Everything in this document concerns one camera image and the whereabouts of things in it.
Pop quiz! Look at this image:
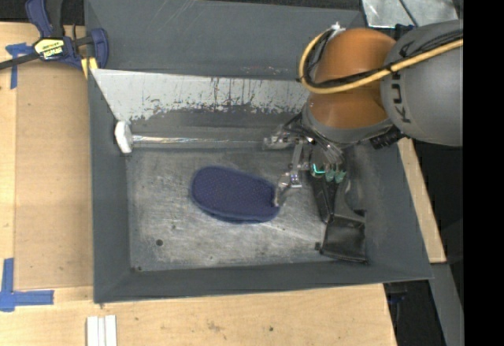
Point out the clear tube with white cap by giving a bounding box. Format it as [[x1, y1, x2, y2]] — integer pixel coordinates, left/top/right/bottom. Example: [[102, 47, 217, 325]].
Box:
[[113, 120, 273, 155]]

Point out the dark blue oval cloth pad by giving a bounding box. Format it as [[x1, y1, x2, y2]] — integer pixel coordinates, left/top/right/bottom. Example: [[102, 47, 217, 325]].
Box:
[[190, 166, 282, 225]]

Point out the grey metal bin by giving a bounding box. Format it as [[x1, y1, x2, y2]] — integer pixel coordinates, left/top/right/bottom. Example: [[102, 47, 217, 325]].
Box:
[[82, 0, 435, 304]]

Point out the black cylinder on white bracket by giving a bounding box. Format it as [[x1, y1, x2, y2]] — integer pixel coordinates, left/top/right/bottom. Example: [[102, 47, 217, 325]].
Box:
[[369, 128, 406, 151]]

